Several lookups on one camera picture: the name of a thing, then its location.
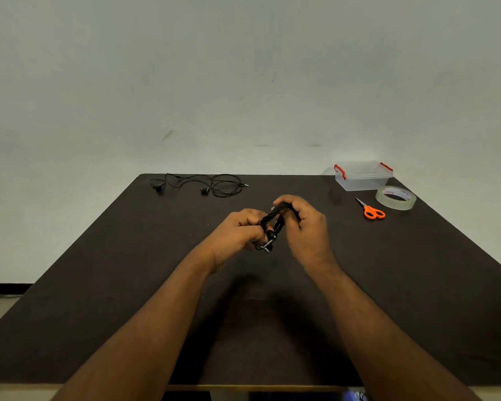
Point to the dark blue trousers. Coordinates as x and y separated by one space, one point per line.
275 396

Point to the person's right hand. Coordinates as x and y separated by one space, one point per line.
311 233

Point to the person's left forearm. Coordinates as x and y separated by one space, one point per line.
146 338

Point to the black skirting board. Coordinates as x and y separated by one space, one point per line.
12 288

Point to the person's left hand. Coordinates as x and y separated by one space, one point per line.
234 238

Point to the person's right forearm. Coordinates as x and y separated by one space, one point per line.
380 338

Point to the clear tape roll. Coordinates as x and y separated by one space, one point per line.
394 206

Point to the clear plastic box red latches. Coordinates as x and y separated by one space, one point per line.
363 182

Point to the blue plastic bin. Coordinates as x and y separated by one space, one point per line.
350 396

